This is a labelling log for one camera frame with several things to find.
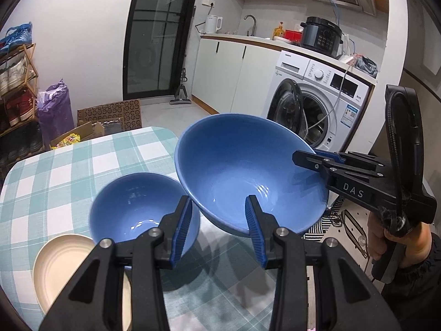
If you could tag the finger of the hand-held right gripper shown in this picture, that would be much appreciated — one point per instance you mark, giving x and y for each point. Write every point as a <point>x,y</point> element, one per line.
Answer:
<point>330,157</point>
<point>306,162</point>

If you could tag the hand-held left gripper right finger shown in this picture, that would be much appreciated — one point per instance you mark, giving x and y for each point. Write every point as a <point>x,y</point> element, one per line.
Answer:
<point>256,234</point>

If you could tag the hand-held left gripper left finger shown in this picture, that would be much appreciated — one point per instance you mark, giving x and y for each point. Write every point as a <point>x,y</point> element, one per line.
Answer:
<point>182,234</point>

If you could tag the blue bowl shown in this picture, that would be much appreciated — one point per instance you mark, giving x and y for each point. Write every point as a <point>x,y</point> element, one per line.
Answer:
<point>237,165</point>
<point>137,203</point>

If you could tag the cream round plate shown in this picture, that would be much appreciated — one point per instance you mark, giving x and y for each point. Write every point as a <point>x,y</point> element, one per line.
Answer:
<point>58,272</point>

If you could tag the person's right forearm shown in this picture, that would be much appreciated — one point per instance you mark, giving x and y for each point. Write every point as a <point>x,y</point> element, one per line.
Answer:
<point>417,289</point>

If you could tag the person's right hand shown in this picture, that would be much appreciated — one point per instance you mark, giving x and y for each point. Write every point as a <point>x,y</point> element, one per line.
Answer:
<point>418,243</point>

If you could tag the white washing machine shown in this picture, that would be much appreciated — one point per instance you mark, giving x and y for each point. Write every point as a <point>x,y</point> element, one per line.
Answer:
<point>348,110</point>

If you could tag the black white patterned rug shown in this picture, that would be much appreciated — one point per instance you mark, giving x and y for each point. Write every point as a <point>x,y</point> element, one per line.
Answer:
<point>348,227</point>

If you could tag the dark plastic bag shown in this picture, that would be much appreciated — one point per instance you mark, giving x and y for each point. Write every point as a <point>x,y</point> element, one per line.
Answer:
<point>365,66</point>

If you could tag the black pressure cooker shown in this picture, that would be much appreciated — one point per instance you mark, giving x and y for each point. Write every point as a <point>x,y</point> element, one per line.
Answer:
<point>320,36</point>

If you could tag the white base cabinets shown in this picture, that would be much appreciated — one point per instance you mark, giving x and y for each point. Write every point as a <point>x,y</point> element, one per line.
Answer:
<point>224,72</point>

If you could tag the teal white checked tablecloth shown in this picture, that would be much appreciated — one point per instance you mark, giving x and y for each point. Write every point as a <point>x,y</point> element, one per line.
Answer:
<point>69,179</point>

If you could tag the red container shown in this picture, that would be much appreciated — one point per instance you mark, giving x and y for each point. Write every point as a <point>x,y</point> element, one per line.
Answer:
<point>293,35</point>

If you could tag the yellow bottle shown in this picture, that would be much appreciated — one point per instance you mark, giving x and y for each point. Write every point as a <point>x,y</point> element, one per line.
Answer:
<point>278,32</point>

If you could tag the open brown cardboard box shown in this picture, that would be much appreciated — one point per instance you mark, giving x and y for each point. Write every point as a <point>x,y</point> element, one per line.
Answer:
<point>93,131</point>

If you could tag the upright vacuum cleaner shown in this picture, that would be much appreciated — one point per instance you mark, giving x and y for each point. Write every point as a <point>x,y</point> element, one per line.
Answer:
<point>181,93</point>

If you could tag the white kitchen countertop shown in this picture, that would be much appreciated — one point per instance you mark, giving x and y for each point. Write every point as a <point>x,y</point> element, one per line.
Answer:
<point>234,38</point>

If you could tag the yellow snack packets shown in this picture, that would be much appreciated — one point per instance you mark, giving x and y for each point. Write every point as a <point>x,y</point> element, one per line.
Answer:
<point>69,141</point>

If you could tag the chrome kitchen faucet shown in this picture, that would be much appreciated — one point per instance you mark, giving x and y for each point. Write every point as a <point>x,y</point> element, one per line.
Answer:
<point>253,22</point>

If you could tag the white electric kettle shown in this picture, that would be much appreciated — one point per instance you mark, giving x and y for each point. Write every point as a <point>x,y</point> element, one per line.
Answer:
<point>213,24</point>

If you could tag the purple plastic bag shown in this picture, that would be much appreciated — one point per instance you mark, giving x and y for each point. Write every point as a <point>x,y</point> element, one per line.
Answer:
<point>55,110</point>

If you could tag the black framed glass door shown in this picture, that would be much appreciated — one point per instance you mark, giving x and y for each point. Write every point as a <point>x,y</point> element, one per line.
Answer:
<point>158,34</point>

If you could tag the wooden shoe rack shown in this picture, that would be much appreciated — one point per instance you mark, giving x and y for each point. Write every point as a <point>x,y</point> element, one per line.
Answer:
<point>31,76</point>

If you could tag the shoe rack with shoes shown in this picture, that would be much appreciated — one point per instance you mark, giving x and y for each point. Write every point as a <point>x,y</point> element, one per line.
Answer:
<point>15,72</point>

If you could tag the white wall socket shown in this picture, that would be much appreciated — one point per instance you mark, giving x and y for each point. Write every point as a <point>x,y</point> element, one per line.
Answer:
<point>209,2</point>

